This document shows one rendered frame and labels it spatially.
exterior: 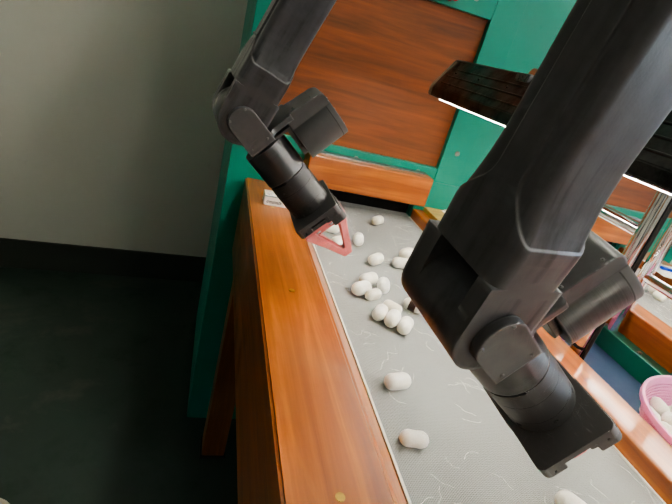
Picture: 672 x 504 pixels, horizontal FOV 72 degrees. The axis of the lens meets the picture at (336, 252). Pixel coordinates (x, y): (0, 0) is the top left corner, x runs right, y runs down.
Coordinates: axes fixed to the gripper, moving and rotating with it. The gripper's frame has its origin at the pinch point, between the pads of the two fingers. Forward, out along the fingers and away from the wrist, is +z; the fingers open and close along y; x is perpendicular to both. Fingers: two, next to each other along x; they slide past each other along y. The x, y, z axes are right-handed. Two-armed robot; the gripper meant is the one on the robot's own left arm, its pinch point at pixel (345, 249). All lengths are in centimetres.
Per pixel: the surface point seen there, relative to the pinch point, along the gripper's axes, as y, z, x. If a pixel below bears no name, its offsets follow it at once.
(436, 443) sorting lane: -28.7, 8.8, 2.0
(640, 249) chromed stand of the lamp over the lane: -13.1, 19.0, -33.2
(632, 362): -5, 52, -30
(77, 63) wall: 122, -48, 45
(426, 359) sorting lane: -14.8, 12.5, -1.1
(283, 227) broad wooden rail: 17.0, -1.3, 8.1
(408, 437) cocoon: -29.4, 4.8, 3.5
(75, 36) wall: 122, -54, 40
